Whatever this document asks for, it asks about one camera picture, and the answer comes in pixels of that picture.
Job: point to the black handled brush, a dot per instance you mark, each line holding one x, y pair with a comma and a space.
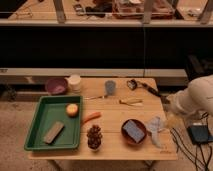
133, 85

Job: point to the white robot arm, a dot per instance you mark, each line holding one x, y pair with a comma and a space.
196, 97

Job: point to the blue-grey cup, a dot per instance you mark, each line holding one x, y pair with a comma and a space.
110, 87

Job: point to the small metal spoon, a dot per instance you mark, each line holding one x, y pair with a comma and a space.
96, 97

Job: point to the orange carrot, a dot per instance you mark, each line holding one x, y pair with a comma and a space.
90, 117

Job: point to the white cup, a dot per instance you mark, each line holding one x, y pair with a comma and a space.
75, 82

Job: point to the yellow apple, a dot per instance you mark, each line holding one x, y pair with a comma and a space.
72, 110

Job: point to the blue sponge in bowl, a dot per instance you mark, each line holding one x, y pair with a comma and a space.
134, 131

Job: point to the purple bowl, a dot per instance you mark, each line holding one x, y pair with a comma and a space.
56, 86

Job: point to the brown pine cone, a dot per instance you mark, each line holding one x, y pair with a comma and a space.
94, 136

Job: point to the brown wooden bowl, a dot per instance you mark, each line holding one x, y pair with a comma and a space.
127, 138

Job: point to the crumpled blue-white cloth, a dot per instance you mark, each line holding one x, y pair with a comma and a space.
154, 126

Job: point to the green plastic tray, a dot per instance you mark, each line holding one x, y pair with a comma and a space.
49, 110

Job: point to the grey rectangular sponge block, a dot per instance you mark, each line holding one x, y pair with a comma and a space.
53, 132

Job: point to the red tray on shelf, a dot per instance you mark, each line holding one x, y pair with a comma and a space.
134, 9

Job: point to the black power box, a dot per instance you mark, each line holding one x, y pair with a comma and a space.
199, 134

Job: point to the eyeglasses on shelf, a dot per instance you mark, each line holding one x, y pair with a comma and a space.
20, 15

